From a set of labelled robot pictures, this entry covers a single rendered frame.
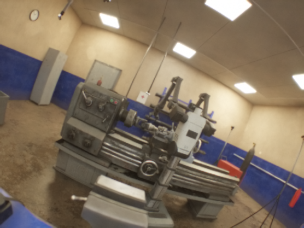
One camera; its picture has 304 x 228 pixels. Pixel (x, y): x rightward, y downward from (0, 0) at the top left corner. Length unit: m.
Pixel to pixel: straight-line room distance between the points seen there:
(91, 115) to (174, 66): 4.03
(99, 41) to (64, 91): 2.27
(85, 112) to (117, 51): 3.83
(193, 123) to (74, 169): 1.65
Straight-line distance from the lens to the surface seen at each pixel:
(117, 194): 0.44
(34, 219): 0.59
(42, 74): 5.13
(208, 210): 2.75
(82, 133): 1.81
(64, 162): 2.19
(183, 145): 1.46
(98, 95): 1.84
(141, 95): 4.92
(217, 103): 5.84
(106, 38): 5.73
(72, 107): 1.98
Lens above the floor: 1.34
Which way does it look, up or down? 2 degrees down
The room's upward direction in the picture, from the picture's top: 24 degrees clockwise
